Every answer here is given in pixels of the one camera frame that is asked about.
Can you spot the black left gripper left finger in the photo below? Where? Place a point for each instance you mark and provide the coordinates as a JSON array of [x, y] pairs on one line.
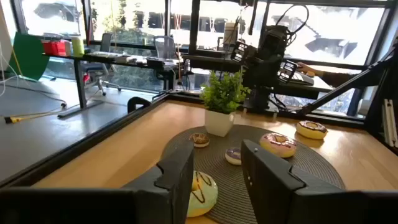
[[174, 186]]

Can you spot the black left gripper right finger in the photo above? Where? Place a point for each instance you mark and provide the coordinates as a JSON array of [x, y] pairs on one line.
[[267, 186]]

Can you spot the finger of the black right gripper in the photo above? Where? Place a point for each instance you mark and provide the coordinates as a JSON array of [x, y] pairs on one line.
[[287, 71], [242, 52]]

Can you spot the large pale green striped donut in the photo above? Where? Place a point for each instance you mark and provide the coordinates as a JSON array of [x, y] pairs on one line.
[[205, 199]]

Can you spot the large pink glazed donut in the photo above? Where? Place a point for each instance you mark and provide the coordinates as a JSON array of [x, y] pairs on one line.
[[278, 144]]

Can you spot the small purple glazed donut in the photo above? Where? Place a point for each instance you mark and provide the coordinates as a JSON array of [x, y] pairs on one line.
[[234, 155]]

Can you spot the large chocolate glazed yellow donut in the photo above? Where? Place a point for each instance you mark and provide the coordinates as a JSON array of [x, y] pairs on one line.
[[311, 130]]

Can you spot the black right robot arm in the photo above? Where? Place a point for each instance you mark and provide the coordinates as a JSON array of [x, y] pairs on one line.
[[273, 37]]

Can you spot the black keyboard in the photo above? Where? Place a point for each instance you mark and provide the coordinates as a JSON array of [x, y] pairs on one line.
[[303, 79]]

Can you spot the dark grey desk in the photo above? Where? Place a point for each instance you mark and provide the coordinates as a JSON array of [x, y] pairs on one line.
[[217, 62]]

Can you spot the round grey woven placemat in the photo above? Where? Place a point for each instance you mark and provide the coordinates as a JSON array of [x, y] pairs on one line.
[[230, 180]]

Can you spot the green plant in white pot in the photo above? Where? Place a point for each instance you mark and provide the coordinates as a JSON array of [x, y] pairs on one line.
[[219, 121]]

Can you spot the grey office chair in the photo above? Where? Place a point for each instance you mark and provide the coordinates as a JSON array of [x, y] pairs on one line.
[[164, 46], [99, 71]]

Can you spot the silver aluminium profile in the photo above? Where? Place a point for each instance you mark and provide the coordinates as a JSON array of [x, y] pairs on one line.
[[390, 124]]

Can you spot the black office desk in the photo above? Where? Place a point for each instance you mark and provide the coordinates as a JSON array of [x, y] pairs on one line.
[[79, 84]]

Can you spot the light green cylinder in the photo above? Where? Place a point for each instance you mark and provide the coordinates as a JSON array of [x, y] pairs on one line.
[[77, 46]]

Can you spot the red box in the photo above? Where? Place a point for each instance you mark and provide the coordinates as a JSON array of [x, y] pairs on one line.
[[54, 48]]

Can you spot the green board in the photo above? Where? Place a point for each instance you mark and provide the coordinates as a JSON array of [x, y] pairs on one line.
[[29, 56]]

